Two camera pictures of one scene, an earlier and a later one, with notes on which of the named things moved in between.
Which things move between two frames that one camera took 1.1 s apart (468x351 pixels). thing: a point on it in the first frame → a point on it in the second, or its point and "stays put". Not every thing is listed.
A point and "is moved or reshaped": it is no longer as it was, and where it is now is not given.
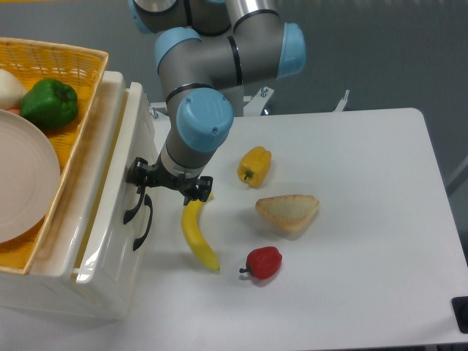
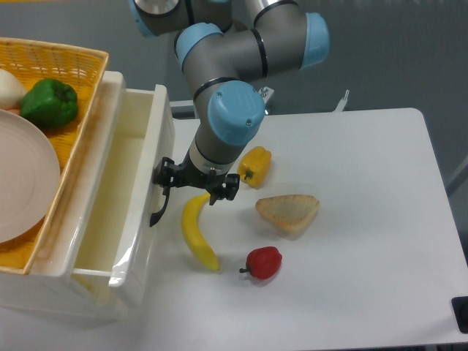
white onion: (12, 91) stays put
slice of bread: (288, 215) stays put
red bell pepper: (263, 262) stays put
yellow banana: (194, 235) stays put
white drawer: (119, 271) is moved or reshaped
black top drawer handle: (128, 214) → (155, 216)
